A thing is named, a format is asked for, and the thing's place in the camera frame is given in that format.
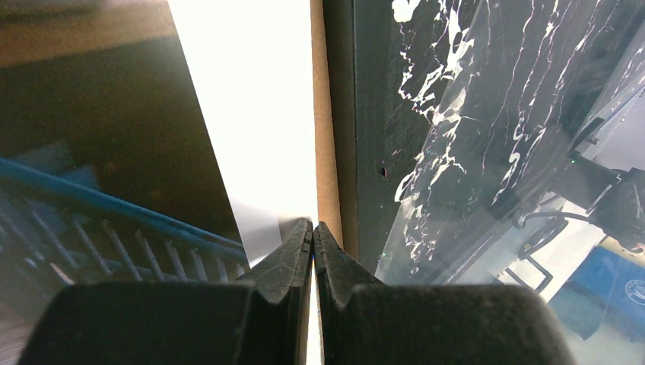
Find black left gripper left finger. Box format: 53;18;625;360
19;219;313;364

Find clear acrylic sheet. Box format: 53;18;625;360
361;1;644;285

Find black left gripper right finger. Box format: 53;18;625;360
313;224;574;364

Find cat photo print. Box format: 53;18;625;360
1;1;249;322

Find black picture frame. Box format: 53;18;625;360
322;1;405;272

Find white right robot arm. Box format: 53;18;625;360
550;156;644;250

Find brown cardboard backing board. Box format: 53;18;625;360
310;0;343;246

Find white mat board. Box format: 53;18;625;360
170;1;318;265

